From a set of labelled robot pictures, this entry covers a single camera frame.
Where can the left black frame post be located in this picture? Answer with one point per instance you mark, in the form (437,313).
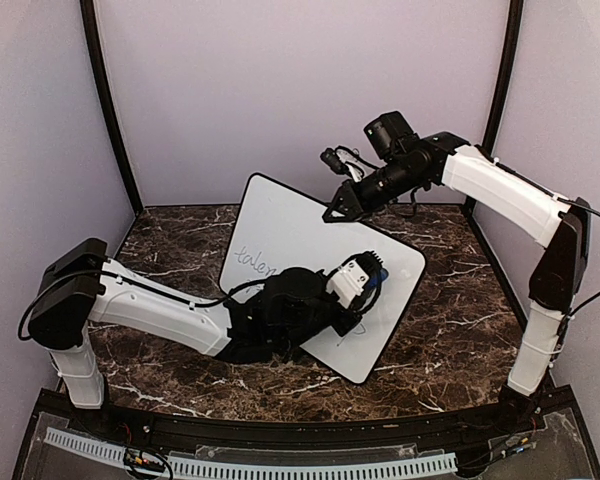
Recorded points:
(103,89)

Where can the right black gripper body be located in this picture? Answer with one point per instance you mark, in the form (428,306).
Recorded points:
(371,199)

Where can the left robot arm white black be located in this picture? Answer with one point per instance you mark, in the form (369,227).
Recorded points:
(253,322)

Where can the black frame post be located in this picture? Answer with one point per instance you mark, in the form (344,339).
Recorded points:
(505,70)
(103,89)

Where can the white slotted cable duct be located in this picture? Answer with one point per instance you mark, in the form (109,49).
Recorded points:
(217,463)

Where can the white whiteboard black frame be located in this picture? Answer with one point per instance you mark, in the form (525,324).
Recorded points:
(278,227)

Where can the right black frame post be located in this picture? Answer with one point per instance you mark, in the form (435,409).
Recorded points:
(505,70)

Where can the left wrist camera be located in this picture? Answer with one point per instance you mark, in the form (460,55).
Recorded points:
(348,282)

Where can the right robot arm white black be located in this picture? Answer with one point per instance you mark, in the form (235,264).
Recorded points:
(559,225)

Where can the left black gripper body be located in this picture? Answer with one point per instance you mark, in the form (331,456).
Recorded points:
(345,324)

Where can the blue whiteboard eraser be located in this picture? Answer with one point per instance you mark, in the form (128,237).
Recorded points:
(377,279)

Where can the black curved front rail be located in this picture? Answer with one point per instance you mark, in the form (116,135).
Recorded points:
(464,429)

